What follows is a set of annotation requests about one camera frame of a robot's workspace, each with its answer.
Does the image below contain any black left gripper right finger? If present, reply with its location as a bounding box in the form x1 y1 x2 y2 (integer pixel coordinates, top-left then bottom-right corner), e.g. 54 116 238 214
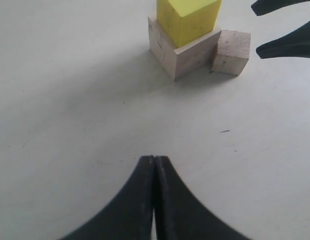
153 156 248 240

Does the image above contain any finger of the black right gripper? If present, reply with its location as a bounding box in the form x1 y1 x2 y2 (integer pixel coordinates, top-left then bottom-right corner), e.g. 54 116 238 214
256 21 310 59
250 0 310 16

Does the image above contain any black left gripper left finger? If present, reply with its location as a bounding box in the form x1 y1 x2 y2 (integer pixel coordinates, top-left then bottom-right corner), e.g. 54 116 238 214
63 156 155 240

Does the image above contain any medium wooden cube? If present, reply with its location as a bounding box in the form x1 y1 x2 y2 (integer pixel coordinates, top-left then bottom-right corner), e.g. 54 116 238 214
211 30 251 76

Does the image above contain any yellow cube block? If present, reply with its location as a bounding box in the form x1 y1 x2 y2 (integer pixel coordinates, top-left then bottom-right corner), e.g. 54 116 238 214
156 0 222 48

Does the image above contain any large wooden cube block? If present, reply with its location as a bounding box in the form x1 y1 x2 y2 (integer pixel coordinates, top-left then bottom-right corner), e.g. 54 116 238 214
148 16 222 81

